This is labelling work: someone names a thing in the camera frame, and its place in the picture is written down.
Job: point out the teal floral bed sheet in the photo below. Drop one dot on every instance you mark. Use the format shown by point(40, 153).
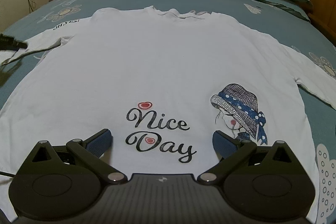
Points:
point(287, 29)

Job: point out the lower teal pillow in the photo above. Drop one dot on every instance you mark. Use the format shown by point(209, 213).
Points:
point(287, 6)

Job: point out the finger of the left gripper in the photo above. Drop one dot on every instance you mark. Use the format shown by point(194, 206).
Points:
point(9, 43)

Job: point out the white printed long-sleeve shirt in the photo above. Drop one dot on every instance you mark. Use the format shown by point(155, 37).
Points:
point(162, 82)

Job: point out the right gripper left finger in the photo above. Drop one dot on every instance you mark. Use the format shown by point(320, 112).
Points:
point(55, 183)

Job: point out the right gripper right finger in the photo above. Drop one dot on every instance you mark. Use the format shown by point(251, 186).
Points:
point(261, 183)

